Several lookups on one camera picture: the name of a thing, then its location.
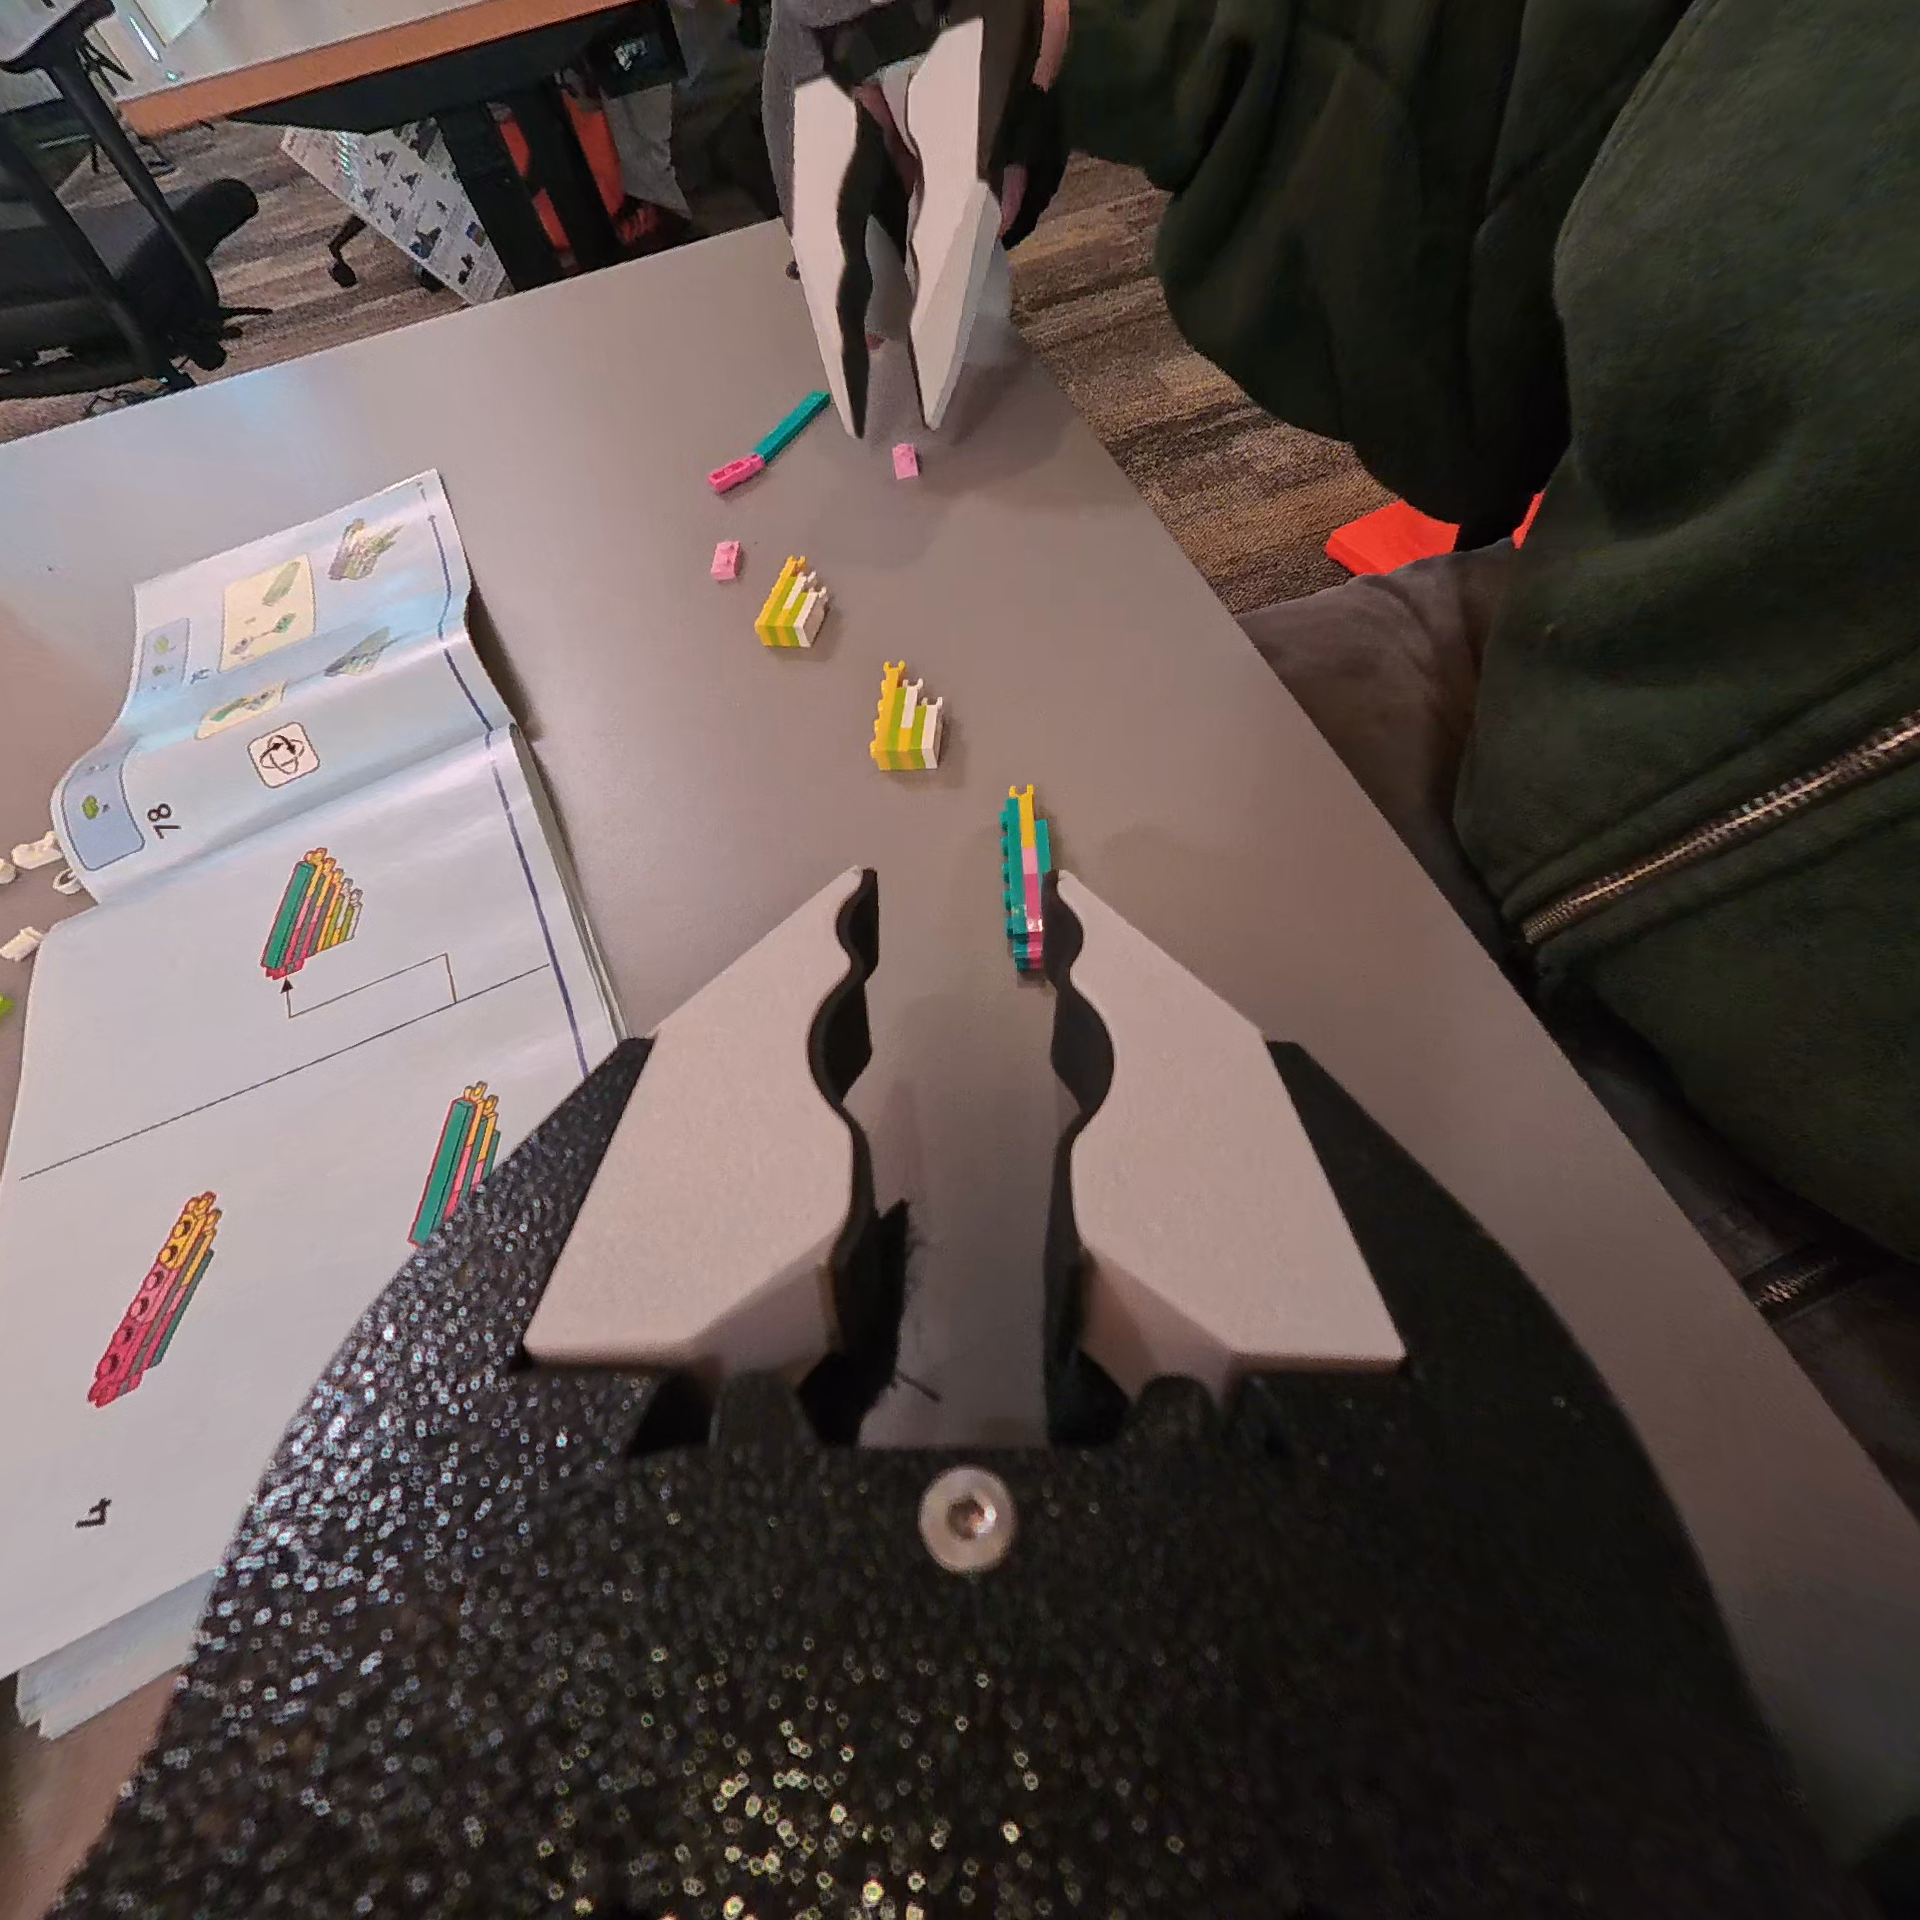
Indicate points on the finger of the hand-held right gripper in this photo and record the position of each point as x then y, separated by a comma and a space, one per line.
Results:
821, 225
946, 195

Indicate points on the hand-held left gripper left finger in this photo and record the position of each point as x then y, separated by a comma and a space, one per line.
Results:
705, 1154

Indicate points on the teal pink yellow lego stack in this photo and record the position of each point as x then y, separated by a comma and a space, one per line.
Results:
1027, 884

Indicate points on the orange object under desk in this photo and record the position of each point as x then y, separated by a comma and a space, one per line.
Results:
579, 181

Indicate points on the long teal lego brick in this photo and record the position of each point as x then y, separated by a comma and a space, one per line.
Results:
793, 428

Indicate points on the lego instruction booklet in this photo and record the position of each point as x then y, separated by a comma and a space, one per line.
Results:
285, 961

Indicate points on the black office chair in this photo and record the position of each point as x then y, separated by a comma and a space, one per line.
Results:
107, 253

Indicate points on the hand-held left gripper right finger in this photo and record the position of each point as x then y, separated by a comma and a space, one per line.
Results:
1215, 1184

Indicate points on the yellow green white lego assembly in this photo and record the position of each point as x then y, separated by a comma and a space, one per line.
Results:
793, 604
908, 723

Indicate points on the printed leaflet under desk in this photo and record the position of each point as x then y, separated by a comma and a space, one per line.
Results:
399, 210

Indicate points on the wood-edged office desk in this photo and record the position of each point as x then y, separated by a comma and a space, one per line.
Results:
375, 43

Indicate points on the person's right hand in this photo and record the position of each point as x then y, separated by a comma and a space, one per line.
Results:
1039, 118

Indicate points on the orange plastic piece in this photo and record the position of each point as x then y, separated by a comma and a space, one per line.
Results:
1395, 538

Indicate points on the person's right forearm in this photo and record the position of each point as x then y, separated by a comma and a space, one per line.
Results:
1349, 195

